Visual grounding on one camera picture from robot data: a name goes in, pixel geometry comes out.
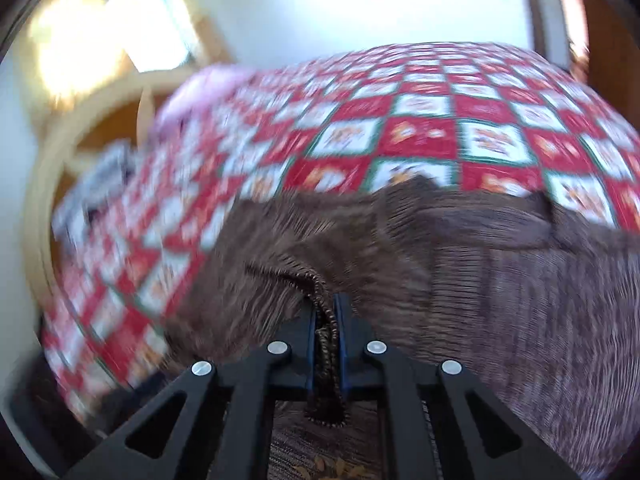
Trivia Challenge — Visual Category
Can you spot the brown knitted sweater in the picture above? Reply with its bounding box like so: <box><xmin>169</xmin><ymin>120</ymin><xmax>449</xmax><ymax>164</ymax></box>
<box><xmin>162</xmin><ymin>177</ymin><xmax>640</xmax><ymax>480</ymax></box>

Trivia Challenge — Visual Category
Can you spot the red white printed blanket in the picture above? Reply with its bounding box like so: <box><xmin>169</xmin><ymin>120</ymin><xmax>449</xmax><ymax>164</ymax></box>
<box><xmin>40</xmin><ymin>42</ymin><xmax>640</xmax><ymax>426</ymax></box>

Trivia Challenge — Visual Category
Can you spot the white patterned cloth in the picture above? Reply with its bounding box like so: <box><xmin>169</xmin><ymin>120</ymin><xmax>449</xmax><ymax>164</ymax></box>
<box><xmin>52</xmin><ymin>141</ymin><xmax>143</xmax><ymax>243</ymax></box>

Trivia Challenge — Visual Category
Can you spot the yellow curtain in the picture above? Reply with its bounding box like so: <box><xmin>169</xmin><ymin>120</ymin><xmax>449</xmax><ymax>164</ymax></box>
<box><xmin>27</xmin><ymin>0</ymin><xmax>128</xmax><ymax>101</ymax></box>

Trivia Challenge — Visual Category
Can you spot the pale wooden headboard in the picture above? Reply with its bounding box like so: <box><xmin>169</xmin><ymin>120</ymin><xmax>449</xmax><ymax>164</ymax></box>
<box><xmin>29</xmin><ymin>74</ymin><xmax>173</xmax><ymax>311</ymax></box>

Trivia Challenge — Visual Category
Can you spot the window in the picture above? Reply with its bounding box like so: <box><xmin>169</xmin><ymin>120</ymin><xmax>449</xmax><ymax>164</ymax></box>
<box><xmin>90</xmin><ymin>0</ymin><xmax>198</xmax><ymax>72</ymax></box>

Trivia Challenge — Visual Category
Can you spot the pink pillow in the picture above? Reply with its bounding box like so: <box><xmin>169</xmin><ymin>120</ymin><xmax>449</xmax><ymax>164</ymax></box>
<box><xmin>159</xmin><ymin>66</ymin><xmax>257</xmax><ymax>132</ymax></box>

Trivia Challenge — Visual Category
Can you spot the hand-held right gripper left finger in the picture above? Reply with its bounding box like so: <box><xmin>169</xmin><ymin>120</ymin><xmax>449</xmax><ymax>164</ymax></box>
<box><xmin>64</xmin><ymin>303</ymin><xmax>321</xmax><ymax>480</ymax></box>

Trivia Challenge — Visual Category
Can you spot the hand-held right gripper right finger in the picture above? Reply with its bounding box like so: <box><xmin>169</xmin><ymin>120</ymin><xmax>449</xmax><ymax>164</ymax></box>
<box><xmin>332</xmin><ymin>292</ymin><xmax>583</xmax><ymax>480</ymax></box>

